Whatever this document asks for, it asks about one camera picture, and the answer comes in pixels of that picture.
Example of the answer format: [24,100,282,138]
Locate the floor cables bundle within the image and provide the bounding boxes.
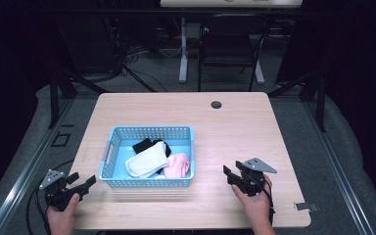
[120,40,184,93]

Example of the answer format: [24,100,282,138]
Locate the black sock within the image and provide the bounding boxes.
[131,137,172,175]

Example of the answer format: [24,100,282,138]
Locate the grey metal bracket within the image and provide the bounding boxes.
[294,202,319,212]

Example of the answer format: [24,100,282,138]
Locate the pink sock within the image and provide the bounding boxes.
[163,153,191,179]

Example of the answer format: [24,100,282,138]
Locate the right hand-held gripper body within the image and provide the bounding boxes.
[230,157,278,198]

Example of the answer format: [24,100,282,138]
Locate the person's left hand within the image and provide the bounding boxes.
[45,193,81,235]

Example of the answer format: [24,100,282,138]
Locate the blue plastic basket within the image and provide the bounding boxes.
[98,125,196,189]

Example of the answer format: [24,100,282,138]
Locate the black metal stand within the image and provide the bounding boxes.
[267,69,327,133]
[47,69,110,130]

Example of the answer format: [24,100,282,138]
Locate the white desk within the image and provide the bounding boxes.
[160,0,304,85]

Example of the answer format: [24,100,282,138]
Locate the dark computer tower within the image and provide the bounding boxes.
[58,13,122,74]

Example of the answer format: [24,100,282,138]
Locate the aluminium floor rail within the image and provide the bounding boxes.
[0,97,76,235]
[303,97,376,235]

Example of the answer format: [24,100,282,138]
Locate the black chair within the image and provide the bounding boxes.
[197,13,272,92]

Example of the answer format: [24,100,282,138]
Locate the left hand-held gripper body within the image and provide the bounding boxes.
[38,168,83,212]

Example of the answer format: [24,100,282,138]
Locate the white sock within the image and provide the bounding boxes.
[124,140,170,179]

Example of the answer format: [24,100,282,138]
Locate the person's right hand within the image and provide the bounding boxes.
[230,174,274,227]

